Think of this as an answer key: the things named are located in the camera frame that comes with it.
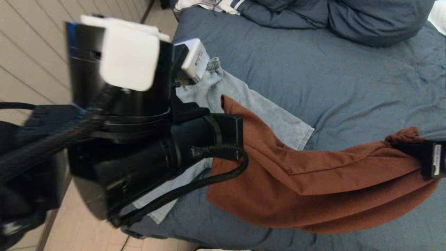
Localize rust brown shorts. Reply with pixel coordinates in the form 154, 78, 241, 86
207, 94, 440, 234

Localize light blue denim shorts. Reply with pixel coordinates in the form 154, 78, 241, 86
132, 58, 315, 225

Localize blue bed cover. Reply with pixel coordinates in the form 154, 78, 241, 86
120, 5, 446, 251

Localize blue pillow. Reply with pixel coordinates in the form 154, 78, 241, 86
328, 0, 436, 47

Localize white pillow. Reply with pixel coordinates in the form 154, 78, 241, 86
428, 0, 446, 35

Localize white striped garment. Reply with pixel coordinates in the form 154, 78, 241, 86
174, 0, 248, 15

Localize crumpled blue blanket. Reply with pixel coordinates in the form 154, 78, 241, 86
240, 0, 331, 29

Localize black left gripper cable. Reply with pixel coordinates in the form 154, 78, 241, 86
110, 144, 250, 228

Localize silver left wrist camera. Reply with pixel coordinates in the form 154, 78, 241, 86
173, 38, 210, 84

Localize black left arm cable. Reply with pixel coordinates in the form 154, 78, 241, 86
0, 102, 37, 111

